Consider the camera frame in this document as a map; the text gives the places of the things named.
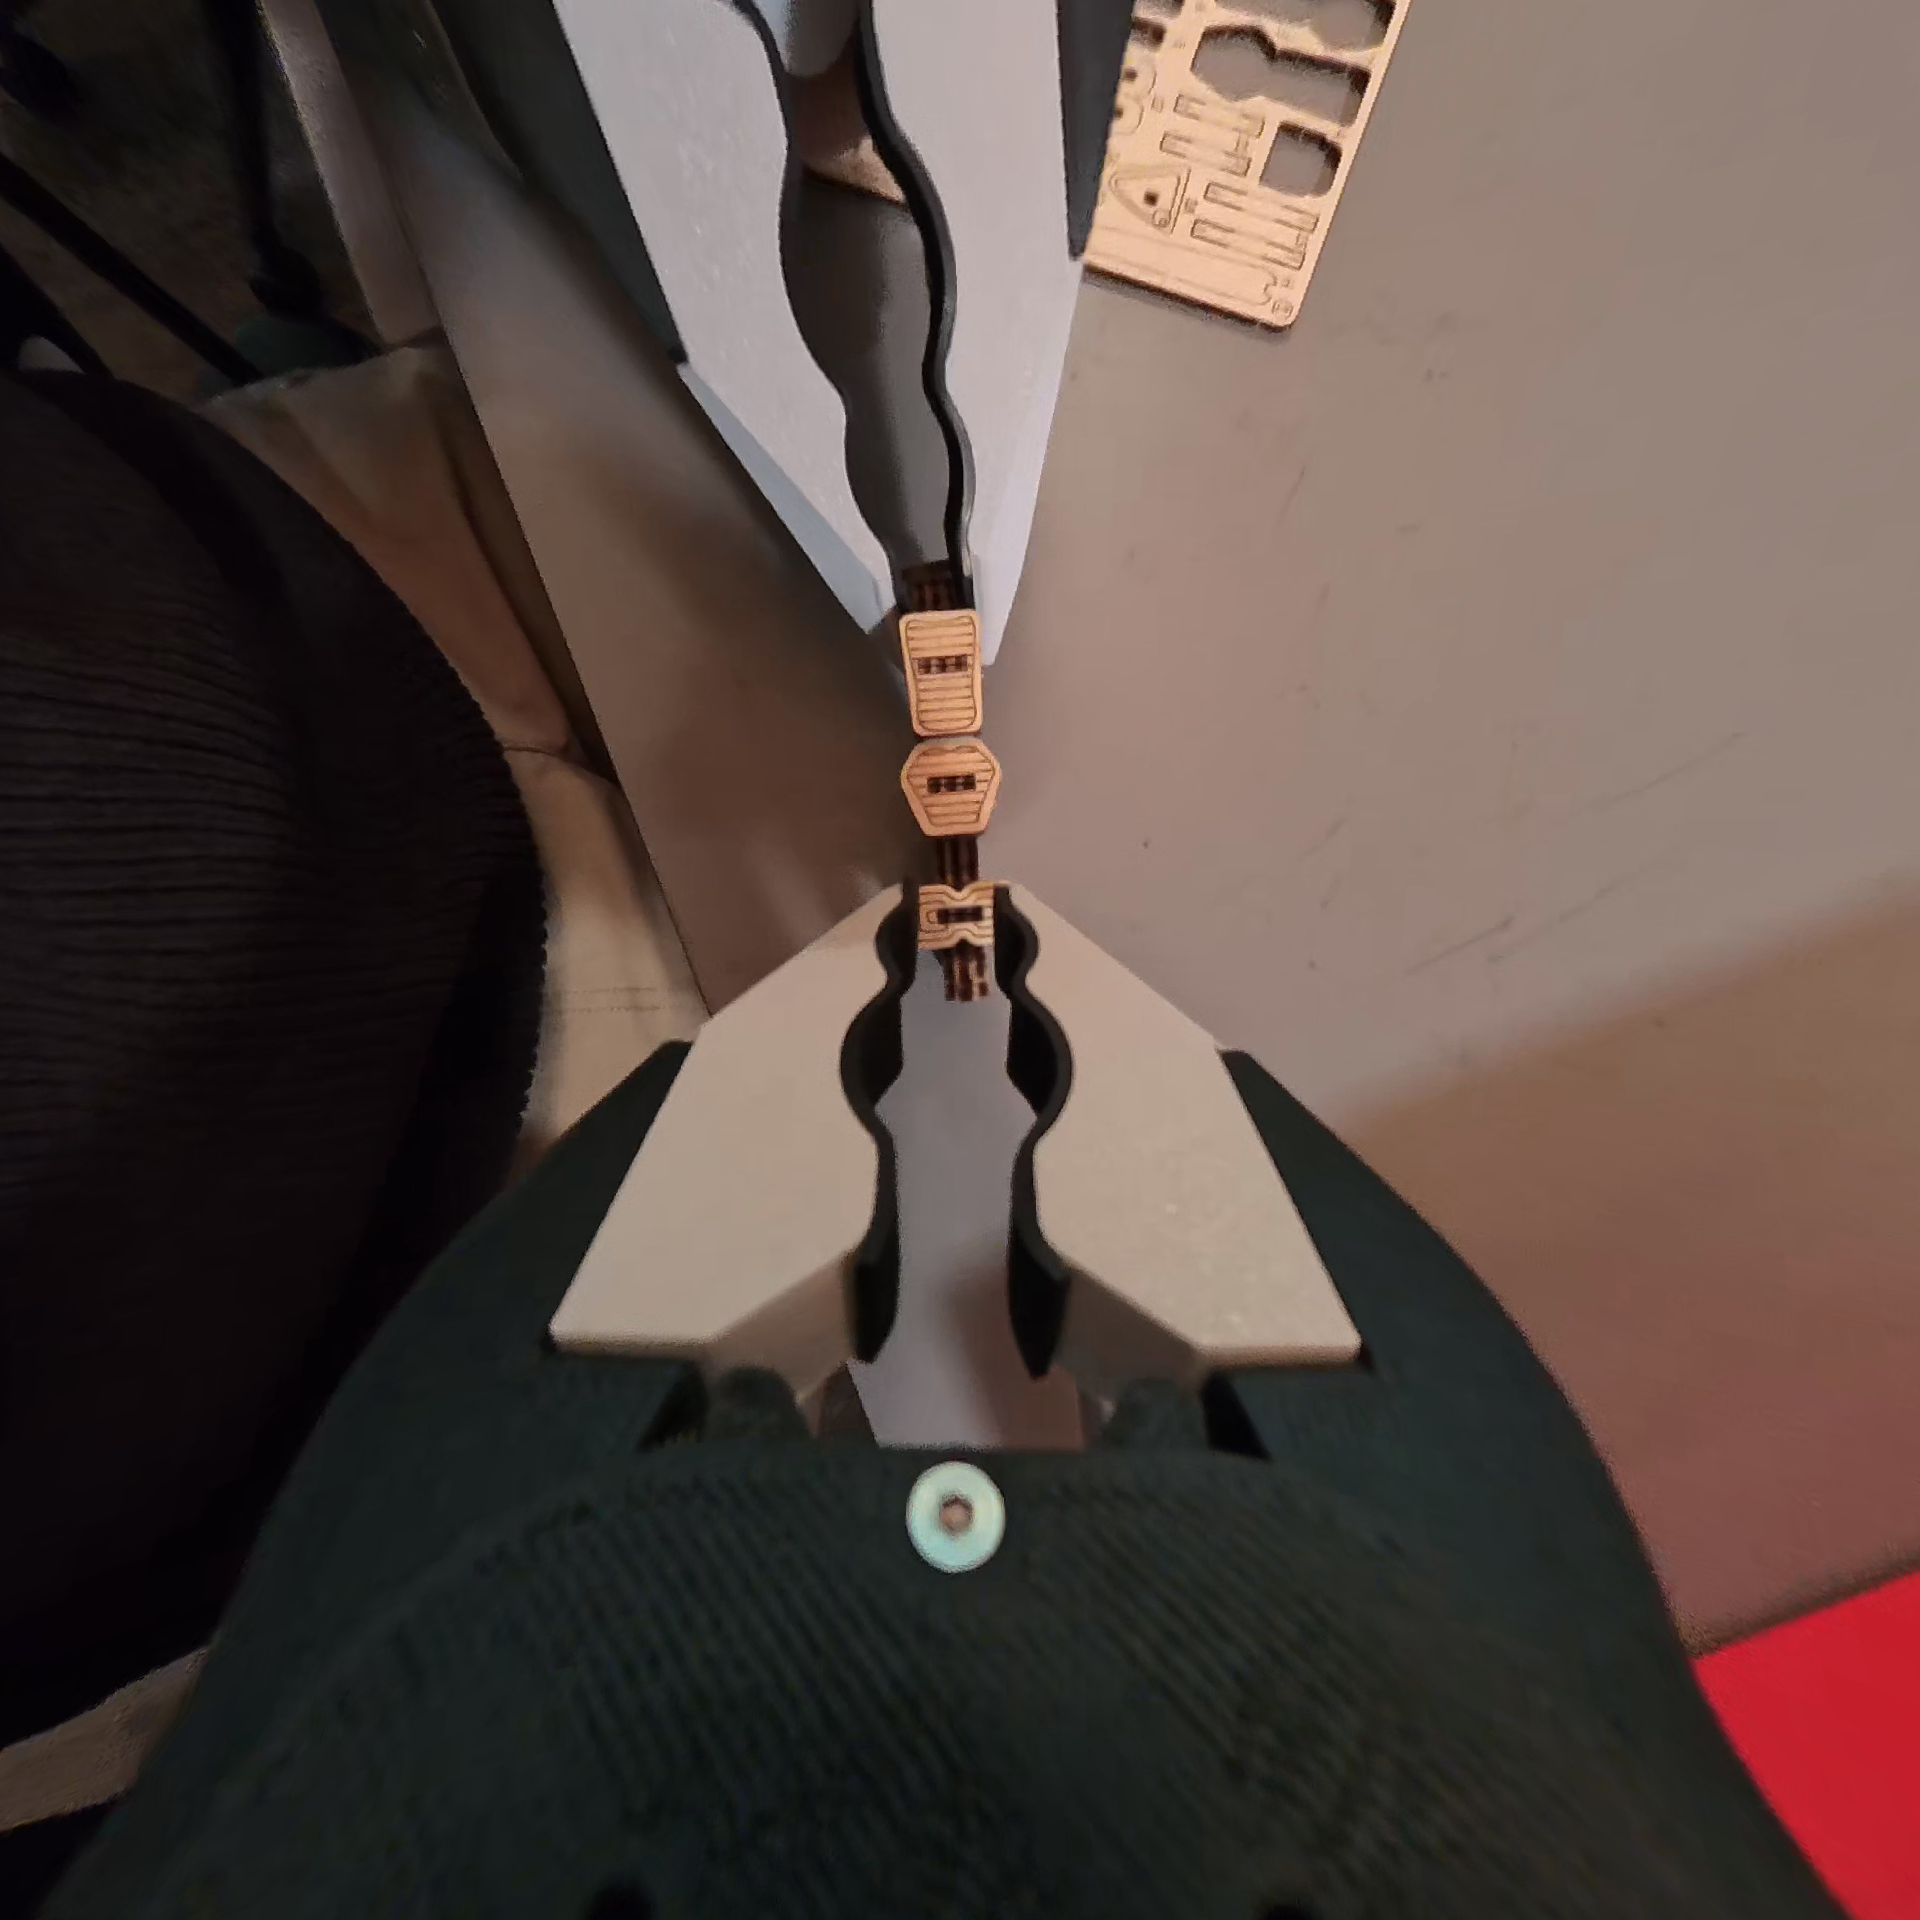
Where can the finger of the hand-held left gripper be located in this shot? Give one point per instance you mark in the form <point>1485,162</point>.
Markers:
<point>1021,224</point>
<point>705,224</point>

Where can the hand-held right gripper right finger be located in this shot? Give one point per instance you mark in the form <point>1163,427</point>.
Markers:
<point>1184,1198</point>

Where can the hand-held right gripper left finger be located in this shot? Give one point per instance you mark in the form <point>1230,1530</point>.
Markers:
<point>719,1198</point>

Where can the small wooden puzzle piece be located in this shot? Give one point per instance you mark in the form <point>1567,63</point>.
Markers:
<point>941,909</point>

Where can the wooden puzzle model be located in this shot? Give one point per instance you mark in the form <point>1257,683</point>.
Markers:
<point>945,675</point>

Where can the grey desk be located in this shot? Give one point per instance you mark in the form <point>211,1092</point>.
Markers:
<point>1498,750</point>

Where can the wooden puzzle sheet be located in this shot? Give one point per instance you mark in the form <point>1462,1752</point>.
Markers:
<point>1246,266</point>

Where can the beige trousers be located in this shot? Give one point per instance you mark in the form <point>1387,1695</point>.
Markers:
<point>600,901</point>

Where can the person's black sweater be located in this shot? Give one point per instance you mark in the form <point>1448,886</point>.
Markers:
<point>224,977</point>

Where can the red box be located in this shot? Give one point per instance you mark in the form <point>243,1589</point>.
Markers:
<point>1812,1785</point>

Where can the black metal frame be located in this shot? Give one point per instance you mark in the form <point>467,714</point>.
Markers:
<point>118,194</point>

